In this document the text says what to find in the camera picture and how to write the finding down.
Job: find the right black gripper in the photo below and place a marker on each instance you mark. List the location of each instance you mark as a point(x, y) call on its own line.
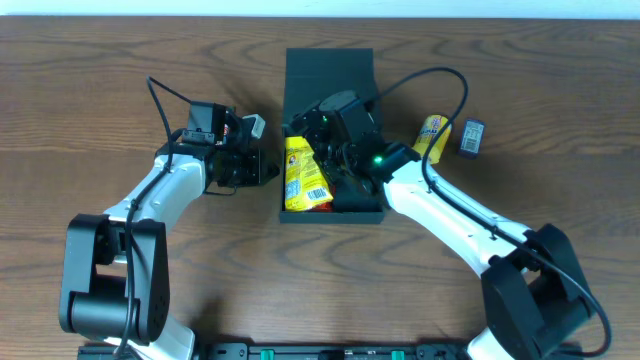
point(304, 121)

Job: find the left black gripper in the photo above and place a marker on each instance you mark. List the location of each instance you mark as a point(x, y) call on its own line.
point(255, 167)

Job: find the dark green box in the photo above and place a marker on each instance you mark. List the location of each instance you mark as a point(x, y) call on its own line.
point(313, 74)

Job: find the yellow Hacks candy bag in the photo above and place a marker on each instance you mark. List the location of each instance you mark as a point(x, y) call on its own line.
point(305, 184)

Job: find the red Hacks candy bag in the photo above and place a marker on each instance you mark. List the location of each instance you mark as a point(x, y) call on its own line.
point(327, 207)

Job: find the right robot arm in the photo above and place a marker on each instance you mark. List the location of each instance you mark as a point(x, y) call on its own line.
point(534, 291)

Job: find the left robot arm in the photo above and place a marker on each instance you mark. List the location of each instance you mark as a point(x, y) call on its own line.
point(115, 283)

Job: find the yellow Mentos roll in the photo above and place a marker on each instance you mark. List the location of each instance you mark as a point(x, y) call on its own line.
point(431, 126)

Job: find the small dark blue box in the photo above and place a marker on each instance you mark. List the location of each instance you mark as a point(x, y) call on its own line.
point(471, 139)

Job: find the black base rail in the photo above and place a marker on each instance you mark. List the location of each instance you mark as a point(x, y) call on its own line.
point(240, 351)

